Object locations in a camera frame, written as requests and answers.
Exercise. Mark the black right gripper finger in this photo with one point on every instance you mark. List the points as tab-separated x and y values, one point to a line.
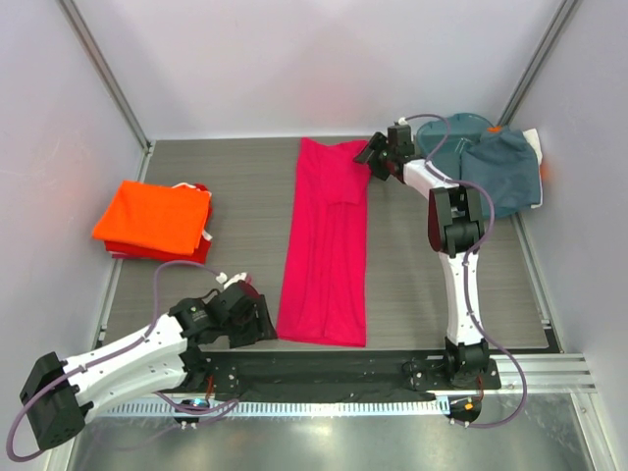
380	169
372	150

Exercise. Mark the aluminium frame post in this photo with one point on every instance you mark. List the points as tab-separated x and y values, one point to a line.
557	26
94	54

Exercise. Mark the right aluminium frame post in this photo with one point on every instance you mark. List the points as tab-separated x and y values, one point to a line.
557	26

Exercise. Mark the teal plastic basket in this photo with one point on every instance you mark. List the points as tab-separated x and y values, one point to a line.
441	142

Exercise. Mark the left aluminium frame post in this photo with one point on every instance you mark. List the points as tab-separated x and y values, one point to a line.
94	54

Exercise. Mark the orange folded t shirt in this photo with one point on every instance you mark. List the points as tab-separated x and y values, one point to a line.
147	216

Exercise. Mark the front aluminium frame beam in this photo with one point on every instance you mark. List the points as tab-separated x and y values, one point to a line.
545	373

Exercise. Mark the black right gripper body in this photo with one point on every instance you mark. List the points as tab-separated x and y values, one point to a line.
379	152

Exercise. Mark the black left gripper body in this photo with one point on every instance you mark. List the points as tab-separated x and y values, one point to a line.
233	321

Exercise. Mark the pink t shirt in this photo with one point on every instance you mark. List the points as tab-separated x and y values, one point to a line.
323	294

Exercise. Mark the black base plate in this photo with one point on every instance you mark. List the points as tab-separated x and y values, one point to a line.
331	376

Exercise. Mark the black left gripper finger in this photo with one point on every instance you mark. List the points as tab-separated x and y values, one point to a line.
245	338
265	327

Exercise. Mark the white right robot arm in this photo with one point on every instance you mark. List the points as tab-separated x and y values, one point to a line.
455	228

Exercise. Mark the grey blue t shirt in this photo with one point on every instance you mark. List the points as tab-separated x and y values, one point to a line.
506	167

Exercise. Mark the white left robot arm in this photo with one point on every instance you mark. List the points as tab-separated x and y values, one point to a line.
62	395

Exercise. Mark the slotted metal cable rail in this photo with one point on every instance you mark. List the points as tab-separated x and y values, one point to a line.
154	407

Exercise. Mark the white cloth in basket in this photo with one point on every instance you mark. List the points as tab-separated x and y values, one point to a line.
533	139

